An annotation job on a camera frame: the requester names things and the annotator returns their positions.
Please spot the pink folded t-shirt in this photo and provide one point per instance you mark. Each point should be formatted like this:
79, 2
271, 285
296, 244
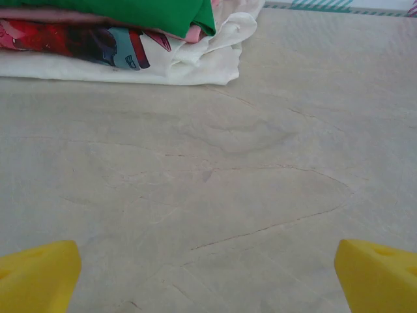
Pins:
49, 14

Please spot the green folded t-shirt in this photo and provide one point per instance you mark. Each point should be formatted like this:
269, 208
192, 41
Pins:
130, 11

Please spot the white printed folded t-shirt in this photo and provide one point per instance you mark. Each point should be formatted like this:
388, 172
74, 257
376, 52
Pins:
208, 62

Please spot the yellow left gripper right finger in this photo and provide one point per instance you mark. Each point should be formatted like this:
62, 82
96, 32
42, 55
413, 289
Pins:
381, 280

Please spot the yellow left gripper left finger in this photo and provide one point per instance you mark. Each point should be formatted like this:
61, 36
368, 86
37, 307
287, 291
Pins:
36, 277

